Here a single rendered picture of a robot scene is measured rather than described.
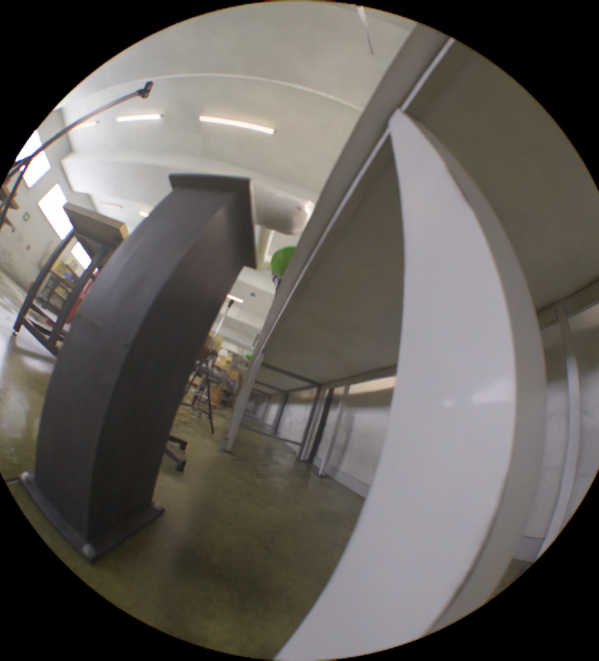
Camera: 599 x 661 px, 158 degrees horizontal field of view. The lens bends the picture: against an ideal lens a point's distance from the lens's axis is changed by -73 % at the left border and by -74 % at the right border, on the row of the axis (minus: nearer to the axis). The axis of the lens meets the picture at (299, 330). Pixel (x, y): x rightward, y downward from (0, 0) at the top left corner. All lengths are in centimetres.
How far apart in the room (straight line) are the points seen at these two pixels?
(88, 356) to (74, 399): 8
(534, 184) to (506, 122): 15
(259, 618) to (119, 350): 51
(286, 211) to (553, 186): 75
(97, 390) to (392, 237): 70
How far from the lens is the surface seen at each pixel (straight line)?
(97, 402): 38
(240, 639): 46
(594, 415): 96
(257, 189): 77
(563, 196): 67
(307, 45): 347
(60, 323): 162
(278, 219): 71
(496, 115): 53
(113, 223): 149
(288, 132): 420
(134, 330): 36
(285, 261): 100
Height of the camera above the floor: 40
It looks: 23 degrees up
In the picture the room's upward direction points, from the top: 18 degrees clockwise
